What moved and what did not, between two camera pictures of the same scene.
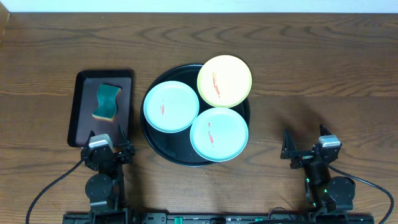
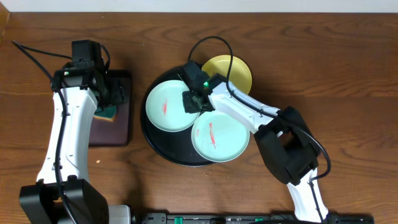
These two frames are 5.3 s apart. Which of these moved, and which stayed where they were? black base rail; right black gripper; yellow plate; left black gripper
Moved: left black gripper; right black gripper
Stayed: black base rail; yellow plate
